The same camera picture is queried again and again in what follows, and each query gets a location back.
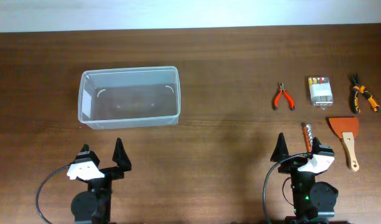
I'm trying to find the orange socket bit holder strip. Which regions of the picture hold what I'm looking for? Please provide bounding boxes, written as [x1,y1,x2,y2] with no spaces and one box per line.
[302,123,313,152]

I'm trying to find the clear plastic storage container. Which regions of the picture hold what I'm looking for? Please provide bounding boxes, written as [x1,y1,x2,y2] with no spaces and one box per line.
[78,66,181,129]

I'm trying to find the red handled diagonal cutters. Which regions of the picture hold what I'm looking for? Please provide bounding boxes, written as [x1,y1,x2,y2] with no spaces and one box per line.
[272,82,296,111]

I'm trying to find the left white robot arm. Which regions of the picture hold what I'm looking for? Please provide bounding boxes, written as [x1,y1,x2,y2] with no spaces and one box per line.
[67,138,132,223]

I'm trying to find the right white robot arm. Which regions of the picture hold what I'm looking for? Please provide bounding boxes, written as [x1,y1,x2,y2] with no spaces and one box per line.
[268,133,339,224]

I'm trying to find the clear box of bits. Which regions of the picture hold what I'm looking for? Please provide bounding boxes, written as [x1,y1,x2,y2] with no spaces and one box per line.
[308,77,334,110]

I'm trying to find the orange scraper with wooden handle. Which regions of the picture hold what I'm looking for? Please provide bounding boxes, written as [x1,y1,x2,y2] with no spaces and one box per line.
[328,117,360,172]

